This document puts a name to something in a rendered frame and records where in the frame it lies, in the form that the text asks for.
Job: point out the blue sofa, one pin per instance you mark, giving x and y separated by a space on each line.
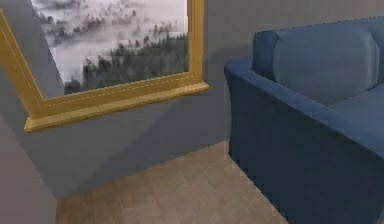
300 150

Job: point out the yellow framed window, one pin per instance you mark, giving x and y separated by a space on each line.
113 96

